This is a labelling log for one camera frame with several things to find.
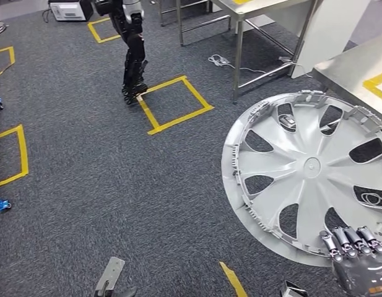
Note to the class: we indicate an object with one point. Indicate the grey plastic wheel hubcap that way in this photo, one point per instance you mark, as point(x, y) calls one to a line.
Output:
point(312, 180)

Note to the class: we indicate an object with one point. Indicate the torn yellow floor tape square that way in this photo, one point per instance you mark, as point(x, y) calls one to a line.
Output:
point(232, 278)

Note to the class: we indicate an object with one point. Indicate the white power plug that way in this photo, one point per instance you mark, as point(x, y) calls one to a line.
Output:
point(287, 122)

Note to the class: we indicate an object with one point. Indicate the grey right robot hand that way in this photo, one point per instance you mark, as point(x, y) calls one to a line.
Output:
point(361, 270)

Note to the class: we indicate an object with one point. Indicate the white partition board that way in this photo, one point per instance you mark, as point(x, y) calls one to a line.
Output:
point(327, 32)

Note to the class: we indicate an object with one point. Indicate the stainless steel workbench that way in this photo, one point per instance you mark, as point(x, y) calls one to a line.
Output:
point(256, 8)
point(342, 69)

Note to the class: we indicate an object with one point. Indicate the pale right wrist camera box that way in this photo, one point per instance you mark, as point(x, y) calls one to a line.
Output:
point(293, 290)

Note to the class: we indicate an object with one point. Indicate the white box device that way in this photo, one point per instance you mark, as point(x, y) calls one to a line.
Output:
point(66, 10)

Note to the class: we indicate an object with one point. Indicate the yellow tape rectangles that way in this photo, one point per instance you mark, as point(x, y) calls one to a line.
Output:
point(371, 84)

